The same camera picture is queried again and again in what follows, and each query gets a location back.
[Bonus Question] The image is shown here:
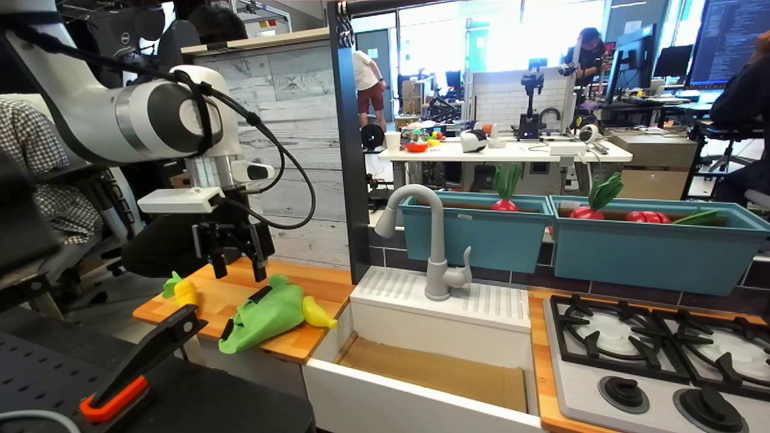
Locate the beige cabinet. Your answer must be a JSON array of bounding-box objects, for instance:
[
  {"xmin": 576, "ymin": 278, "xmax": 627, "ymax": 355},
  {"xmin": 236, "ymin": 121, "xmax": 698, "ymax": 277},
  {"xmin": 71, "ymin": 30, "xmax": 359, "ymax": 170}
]
[{"xmin": 604, "ymin": 128, "xmax": 699, "ymax": 201}]

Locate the black metal frame post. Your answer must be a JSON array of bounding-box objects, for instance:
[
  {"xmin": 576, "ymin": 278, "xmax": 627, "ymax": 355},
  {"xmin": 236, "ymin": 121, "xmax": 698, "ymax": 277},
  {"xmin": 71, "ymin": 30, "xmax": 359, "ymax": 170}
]
[{"xmin": 324, "ymin": 0, "xmax": 374, "ymax": 286}]

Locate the seated person in dark top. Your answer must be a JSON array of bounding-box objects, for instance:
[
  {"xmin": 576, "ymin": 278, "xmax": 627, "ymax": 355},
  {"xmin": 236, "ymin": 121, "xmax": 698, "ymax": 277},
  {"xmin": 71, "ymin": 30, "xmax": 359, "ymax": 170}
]
[{"xmin": 573, "ymin": 26, "xmax": 612, "ymax": 87}]

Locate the black device on table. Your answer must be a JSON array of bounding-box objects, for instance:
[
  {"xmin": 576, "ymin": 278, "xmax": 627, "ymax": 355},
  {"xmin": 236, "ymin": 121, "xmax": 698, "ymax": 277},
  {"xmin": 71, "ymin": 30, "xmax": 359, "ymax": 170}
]
[{"xmin": 513, "ymin": 67, "xmax": 564, "ymax": 142}]

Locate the green toy vegetable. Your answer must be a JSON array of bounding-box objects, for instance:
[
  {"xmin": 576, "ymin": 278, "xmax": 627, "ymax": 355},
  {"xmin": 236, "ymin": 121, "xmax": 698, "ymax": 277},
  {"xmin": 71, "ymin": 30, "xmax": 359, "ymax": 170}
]
[{"xmin": 671, "ymin": 206, "xmax": 729, "ymax": 229}]

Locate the white toy kitchen sink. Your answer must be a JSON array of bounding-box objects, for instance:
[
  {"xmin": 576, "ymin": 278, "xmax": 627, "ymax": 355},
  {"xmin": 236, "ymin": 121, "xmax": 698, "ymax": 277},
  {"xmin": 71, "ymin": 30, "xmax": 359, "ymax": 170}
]
[{"xmin": 301, "ymin": 265, "xmax": 540, "ymax": 433}]

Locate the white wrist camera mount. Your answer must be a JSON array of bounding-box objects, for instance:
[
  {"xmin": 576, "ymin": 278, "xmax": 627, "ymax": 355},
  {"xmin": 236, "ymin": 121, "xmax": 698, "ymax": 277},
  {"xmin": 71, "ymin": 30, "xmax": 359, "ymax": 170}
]
[{"xmin": 134, "ymin": 184, "xmax": 225, "ymax": 217}]

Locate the grey toy stove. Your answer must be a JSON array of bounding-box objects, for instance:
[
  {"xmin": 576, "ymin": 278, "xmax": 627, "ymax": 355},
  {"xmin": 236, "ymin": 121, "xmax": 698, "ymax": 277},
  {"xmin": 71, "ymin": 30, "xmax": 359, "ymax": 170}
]
[{"xmin": 540, "ymin": 291, "xmax": 770, "ymax": 433}]

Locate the person in red shorts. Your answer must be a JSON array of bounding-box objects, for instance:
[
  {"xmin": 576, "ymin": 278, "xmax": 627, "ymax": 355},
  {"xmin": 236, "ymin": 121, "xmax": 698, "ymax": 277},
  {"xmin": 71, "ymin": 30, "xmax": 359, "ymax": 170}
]
[{"xmin": 350, "ymin": 48, "xmax": 390, "ymax": 129}]

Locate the grey stone pattern backsplash panel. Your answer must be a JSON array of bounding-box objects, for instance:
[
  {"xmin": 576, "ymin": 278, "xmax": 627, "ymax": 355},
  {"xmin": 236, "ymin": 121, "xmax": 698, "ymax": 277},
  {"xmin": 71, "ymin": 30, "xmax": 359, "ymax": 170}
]
[{"xmin": 195, "ymin": 43, "xmax": 355, "ymax": 271}]

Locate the person in speckled grey shirt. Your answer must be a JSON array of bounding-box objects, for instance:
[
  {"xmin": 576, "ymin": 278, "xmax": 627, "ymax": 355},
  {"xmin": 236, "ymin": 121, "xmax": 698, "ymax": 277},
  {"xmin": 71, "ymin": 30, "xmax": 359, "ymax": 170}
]
[{"xmin": 0, "ymin": 93, "xmax": 105, "ymax": 249}]

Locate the black clamp with orange handle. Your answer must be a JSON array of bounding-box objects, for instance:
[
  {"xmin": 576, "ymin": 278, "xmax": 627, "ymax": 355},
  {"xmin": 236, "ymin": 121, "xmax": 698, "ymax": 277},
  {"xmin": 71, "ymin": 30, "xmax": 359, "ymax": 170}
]
[{"xmin": 76, "ymin": 301, "xmax": 209, "ymax": 428}]

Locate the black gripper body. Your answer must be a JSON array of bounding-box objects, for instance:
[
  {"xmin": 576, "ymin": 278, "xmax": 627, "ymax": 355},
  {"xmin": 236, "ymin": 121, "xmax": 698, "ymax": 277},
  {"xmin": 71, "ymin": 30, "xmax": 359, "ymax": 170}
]
[{"xmin": 189, "ymin": 213, "xmax": 277, "ymax": 265}]

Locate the grey toy faucet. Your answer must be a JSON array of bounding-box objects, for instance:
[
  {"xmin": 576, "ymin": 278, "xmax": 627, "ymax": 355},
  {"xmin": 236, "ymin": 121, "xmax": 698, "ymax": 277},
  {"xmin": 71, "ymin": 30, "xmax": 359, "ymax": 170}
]
[{"xmin": 369, "ymin": 182, "xmax": 477, "ymax": 302}]

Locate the red toy pepper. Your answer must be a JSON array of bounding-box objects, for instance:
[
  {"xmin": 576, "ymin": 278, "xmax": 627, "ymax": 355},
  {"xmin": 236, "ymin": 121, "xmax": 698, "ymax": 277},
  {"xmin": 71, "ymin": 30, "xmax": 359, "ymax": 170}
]
[{"xmin": 623, "ymin": 208, "xmax": 673, "ymax": 225}]

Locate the white work table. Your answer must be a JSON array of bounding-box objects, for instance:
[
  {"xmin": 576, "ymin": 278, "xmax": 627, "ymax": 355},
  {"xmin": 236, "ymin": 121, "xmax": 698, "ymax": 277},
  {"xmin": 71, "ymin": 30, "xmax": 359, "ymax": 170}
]
[{"xmin": 383, "ymin": 134, "xmax": 635, "ymax": 194}]

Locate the red toy radish with leaves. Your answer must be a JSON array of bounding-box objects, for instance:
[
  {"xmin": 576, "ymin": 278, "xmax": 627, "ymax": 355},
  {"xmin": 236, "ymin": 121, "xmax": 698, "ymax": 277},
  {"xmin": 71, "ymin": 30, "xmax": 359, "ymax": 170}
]
[
  {"xmin": 564, "ymin": 170, "xmax": 625, "ymax": 224},
  {"xmin": 487, "ymin": 164, "xmax": 526, "ymax": 213}
]

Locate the small computer monitor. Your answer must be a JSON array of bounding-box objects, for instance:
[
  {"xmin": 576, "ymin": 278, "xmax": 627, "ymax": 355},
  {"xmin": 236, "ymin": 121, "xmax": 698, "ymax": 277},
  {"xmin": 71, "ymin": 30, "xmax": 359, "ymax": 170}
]
[{"xmin": 606, "ymin": 30, "xmax": 656, "ymax": 102}]

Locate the black stove knob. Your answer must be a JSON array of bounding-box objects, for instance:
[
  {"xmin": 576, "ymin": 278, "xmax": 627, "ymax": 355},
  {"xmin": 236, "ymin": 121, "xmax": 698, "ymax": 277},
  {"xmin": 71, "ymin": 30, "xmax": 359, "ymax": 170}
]
[
  {"xmin": 598, "ymin": 373, "xmax": 650, "ymax": 415},
  {"xmin": 671, "ymin": 384, "xmax": 751, "ymax": 433}
]

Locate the yellow plush toy carrot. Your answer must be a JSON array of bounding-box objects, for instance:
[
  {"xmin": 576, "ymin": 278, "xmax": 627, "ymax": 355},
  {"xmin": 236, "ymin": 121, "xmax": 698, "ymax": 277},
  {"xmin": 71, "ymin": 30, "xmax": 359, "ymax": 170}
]
[{"xmin": 158, "ymin": 268, "xmax": 202, "ymax": 310}]

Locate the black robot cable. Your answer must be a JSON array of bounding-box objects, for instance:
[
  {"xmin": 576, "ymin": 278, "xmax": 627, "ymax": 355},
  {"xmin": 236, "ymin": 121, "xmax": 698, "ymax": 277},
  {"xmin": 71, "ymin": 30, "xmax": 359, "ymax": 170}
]
[{"xmin": 163, "ymin": 67, "xmax": 320, "ymax": 232}]

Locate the wooden toy kitchen counter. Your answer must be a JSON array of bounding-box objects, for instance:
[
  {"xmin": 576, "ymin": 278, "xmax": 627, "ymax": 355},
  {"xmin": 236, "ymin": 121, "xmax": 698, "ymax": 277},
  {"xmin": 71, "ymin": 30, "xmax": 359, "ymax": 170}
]
[{"xmin": 130, "ymin": 254, "xmax": 770, "ymax": 433}]

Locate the person in dark clothes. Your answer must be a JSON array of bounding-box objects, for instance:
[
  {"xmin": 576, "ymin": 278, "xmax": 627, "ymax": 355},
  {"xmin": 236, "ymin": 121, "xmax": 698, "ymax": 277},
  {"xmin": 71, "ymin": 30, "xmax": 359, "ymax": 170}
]
[{"xmin": 706, "ymin": 30, "xmax": 770, "ymax": 201}]

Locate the teal planter bin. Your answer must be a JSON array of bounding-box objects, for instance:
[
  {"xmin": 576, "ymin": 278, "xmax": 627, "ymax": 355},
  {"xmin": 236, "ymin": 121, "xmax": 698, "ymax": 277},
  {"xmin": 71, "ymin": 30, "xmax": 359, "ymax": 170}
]
[
  {"xmin": 549, "ymin": 194, "xmax": 770, "ymax": 298},
  {"xmin": 396, "ymin": 190, "xmax": 557, "ymax": 273}
]

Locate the black round spool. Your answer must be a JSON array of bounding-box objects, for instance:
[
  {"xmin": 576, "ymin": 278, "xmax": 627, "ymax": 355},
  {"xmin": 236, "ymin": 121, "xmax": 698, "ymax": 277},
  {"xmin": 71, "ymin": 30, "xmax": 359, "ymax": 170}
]
[{"xmin": 359, "ymin": 120, "xmax": 388, "ymax": 154}]

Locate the large computer monitor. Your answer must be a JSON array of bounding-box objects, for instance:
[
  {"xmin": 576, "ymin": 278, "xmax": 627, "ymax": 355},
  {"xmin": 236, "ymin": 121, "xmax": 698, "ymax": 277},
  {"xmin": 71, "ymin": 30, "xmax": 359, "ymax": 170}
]
[{"xmin": 686, "ymin": 0, "xmax": 770, "ymax": 91}]

